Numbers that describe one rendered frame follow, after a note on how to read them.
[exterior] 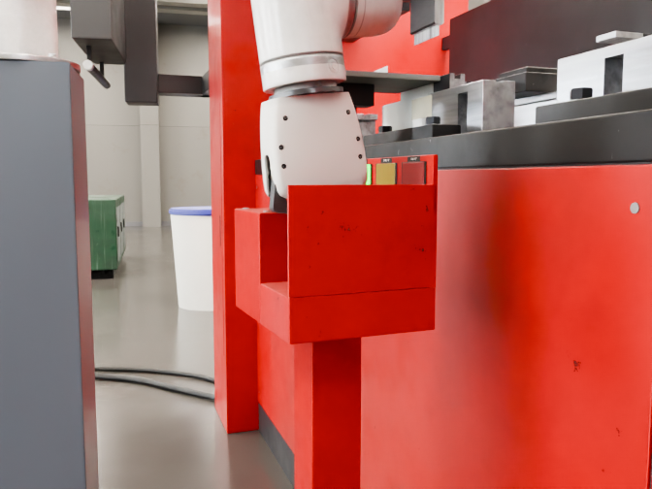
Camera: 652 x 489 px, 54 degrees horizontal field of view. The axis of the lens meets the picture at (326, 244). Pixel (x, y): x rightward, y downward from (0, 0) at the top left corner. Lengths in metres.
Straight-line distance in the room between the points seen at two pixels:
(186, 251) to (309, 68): 3.47
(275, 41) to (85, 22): 1.59
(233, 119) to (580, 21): 1.01
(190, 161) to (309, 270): 11.05
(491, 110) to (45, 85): 0.70
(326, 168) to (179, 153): 11.02
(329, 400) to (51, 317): 0.57
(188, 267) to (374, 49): 2.26
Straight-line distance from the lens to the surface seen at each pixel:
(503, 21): 2.01
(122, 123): 11.69
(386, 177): 0.74
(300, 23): 0.63
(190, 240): 4.02
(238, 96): 2.04
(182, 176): 11.63
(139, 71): 2.56
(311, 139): 0.63
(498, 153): 0.79
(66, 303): 1.14
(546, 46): 1.83
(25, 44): 1.18
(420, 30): 1.32
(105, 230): 5.50
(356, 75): 1.14
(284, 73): 0.63
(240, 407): 2.15
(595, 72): 0.86
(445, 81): 1.19
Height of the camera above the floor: 0.82
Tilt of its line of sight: 6 degrees down
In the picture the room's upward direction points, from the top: straight up
